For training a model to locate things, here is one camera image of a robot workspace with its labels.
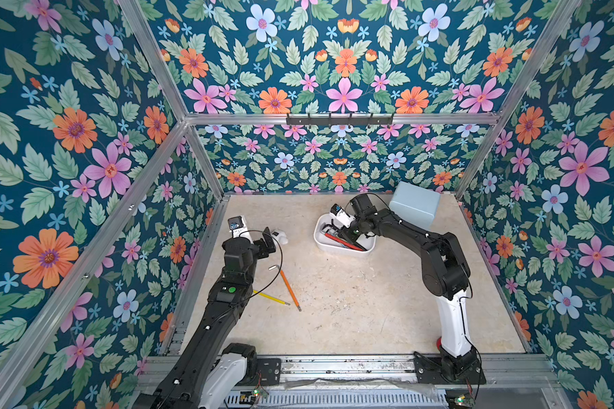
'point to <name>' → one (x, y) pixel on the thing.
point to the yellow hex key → (276, 300)
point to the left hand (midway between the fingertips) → (257, 230)
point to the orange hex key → (288, 285)
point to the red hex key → (346, 243)
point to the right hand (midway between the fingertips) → (343, 229)
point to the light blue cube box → (415, 204)
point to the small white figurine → (280, 237)
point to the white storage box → (329, 243)
